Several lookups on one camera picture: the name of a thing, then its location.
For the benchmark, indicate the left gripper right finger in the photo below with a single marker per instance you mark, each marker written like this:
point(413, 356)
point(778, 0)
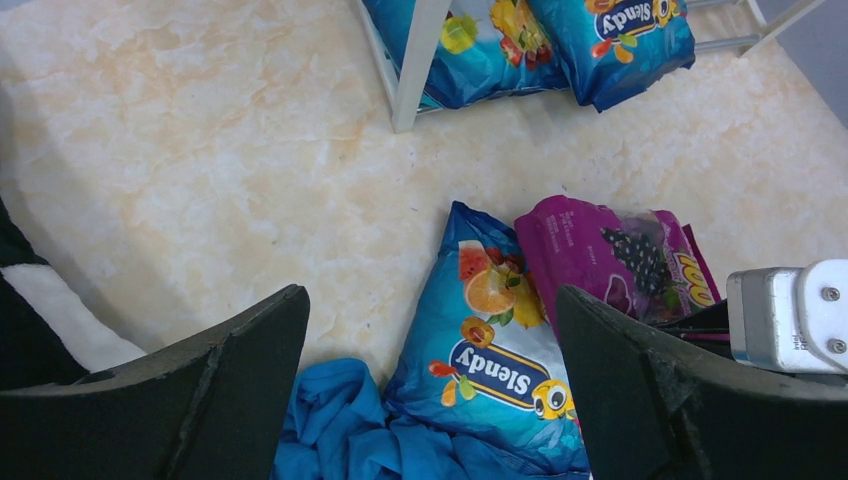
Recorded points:
point(653, 406)

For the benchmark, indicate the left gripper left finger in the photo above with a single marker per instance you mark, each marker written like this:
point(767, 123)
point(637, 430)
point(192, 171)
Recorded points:
point(211, 406)

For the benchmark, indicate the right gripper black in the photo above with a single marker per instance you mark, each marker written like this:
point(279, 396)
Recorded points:
point(707, 329)

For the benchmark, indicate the blue candy bag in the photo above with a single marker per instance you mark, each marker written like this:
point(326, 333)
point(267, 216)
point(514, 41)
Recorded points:
point(611, 51)
point(489, 49)
point(481, 358)

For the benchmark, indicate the blue candy bag on shelf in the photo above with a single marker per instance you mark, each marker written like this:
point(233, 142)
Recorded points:
point(611, 51)

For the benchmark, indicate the blue cloth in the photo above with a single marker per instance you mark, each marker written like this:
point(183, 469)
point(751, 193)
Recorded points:
point(337, 427)

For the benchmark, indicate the black white checkered pillow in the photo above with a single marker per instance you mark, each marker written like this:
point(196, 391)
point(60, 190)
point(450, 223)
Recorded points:
point(48, 336)

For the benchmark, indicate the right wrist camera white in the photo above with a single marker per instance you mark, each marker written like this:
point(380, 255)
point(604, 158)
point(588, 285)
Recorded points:
point(790, 319)

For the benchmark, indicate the white metal wire shelf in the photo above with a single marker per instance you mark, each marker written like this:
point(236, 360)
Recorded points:
point(404, 34)

